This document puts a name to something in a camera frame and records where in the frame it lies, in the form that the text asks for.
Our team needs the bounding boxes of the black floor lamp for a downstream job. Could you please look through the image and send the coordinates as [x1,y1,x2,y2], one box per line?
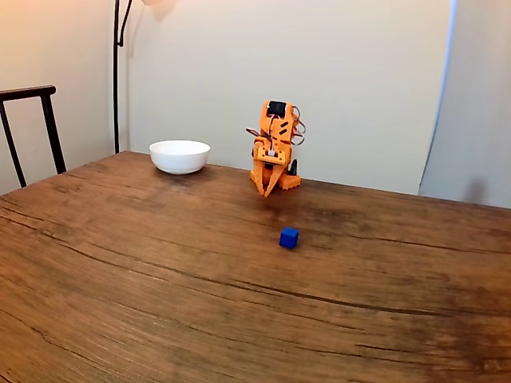
[113,0,179,155]

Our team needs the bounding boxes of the dark wooden chair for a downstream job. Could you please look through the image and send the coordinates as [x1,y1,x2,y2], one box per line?
[0,85,68,196]

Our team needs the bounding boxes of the white bowl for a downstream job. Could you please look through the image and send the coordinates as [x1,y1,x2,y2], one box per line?
[149,139,212,176]

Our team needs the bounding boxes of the blue cube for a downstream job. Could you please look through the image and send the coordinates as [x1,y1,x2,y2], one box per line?
[279,227,300,250]

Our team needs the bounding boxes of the orange gripper camera mount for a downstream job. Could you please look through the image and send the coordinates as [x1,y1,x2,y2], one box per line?
[253,139,291,164]

